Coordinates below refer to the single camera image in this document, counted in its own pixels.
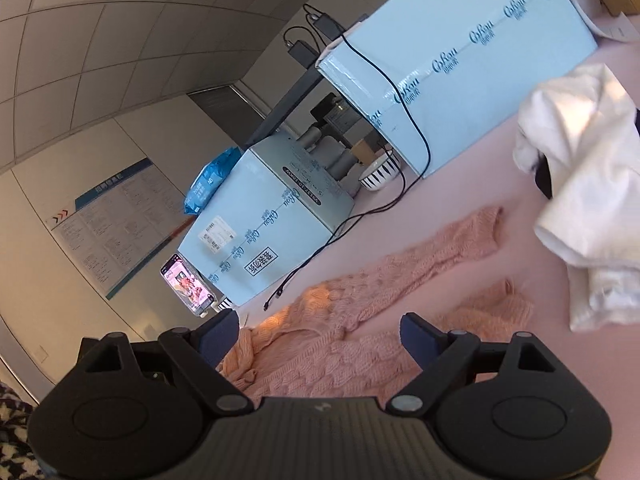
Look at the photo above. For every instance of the wall notice board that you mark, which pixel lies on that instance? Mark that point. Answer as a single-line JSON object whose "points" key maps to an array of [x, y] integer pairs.
{"points": [[113, 230]]}

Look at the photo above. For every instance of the white garment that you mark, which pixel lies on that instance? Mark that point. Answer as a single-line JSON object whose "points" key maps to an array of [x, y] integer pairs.
{"points": [[583, 127]]}

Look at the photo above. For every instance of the smartphone with lit screen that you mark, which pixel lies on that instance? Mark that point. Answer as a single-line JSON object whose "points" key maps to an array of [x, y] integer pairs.
{"points": [[187, 285]]}

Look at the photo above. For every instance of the blue wet wipes pack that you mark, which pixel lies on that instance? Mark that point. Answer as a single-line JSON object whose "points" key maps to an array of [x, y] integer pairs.
{"points": [[211, 177]]}

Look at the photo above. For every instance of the large light blue carton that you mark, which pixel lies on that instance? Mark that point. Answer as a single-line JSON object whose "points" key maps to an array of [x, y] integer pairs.
{"points": [[276, 208]]}

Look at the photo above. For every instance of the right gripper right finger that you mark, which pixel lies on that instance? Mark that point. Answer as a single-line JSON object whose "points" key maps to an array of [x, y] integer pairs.
{"points": [[444, 360]]}

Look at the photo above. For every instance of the black power adapter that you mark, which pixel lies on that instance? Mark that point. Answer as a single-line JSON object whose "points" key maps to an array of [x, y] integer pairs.
{"points": [[327, 26], [303, 53]]}

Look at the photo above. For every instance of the black white striped bowl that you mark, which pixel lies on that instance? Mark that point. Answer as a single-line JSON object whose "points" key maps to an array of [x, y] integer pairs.
{"points": [[381, 172]]}

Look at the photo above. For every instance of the white phone stand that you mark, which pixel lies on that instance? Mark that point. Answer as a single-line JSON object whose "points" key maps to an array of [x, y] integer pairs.
{"points": [[213, 304]]}

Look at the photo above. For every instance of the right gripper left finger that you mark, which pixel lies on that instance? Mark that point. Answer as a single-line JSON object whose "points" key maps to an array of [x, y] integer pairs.
{"points": [[197, 353]]}

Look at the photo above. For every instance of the pink knitted sweater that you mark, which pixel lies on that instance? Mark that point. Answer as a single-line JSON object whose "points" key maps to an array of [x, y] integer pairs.
{"points": [[313, 347]]}

